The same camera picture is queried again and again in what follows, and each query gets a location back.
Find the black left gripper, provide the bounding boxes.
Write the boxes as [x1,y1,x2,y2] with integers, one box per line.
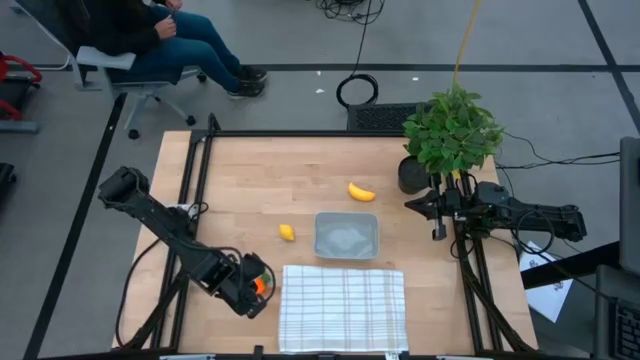
[219,251,276,320]

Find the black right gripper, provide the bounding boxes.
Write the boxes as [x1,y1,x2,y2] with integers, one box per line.
[403,184,481,242]

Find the orange toy carrot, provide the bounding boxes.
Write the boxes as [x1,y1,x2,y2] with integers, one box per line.
[253,271,274,296]

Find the yellow toy banana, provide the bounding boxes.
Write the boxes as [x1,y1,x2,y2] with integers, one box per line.
[347,181,377,203]

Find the grey plastic tupperware container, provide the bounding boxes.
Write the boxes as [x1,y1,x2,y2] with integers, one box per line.
[313,211,381,261]

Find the black plant pot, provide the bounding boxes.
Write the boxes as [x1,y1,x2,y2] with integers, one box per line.
[397,154,432,196]

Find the green leafy plant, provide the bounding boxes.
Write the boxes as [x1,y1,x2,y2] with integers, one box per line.
[402,83,506,177]

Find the white checkered kitchen towel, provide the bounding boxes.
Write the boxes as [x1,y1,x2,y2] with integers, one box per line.
[277,264,410,354]

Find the black floor grille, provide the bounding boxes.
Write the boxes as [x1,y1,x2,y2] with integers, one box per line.
[346,102,426,132]

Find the white printed paper sheet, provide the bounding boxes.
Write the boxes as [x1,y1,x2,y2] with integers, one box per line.
[518,240,575,324]

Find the dark desk bar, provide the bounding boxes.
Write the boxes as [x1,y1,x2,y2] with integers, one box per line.
[519,241,621,291]

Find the black keyboard device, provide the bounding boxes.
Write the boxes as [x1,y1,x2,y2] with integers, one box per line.
[593,263,640,360]

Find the person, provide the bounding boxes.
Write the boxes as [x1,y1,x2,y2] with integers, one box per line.
[54,0,269,99]

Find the grey blue office chair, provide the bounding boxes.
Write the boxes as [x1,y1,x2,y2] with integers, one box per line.
[12,0,209,140]

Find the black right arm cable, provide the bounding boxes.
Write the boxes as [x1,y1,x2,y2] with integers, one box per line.
[513,208,557,257]

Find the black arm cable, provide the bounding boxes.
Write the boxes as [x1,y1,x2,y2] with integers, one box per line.
[513,208,557,257]
[114,237,169,349]

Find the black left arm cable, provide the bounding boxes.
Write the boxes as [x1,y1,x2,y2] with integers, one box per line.
[114,237,169,349]

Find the black frame crossbar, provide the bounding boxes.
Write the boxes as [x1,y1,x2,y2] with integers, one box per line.
[189,129,416,139]

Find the thin black floor cables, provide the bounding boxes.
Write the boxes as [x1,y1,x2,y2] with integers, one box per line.
[494,130,621,171]

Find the coiled black floor cable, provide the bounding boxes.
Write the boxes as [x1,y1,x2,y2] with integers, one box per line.
[335,0,380,109]

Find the yellow floor cable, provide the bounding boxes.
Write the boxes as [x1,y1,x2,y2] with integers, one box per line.
[452,0,484,86]

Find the tangled black cable bundle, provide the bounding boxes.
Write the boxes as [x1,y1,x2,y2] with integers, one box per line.
[315,0,386,25]

